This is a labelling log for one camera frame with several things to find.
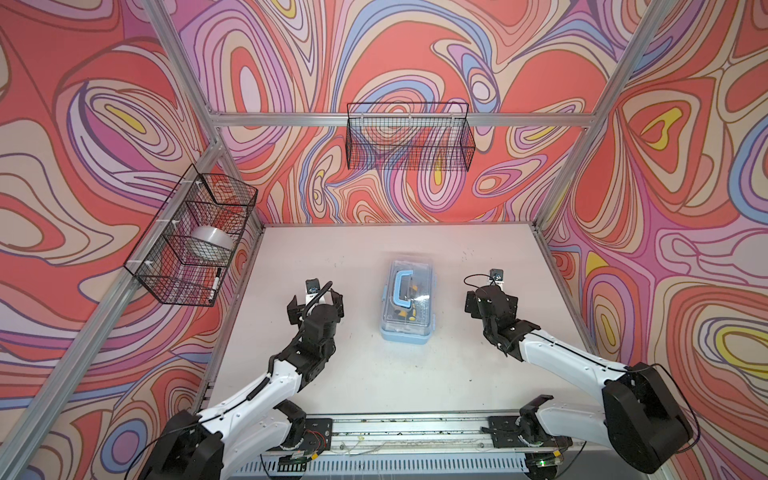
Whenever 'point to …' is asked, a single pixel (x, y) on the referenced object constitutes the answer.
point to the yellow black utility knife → (413, 291)
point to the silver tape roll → (213, 235)
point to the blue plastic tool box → (406, 337)
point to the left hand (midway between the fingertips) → (318, 292)
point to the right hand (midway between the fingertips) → (489, 299)
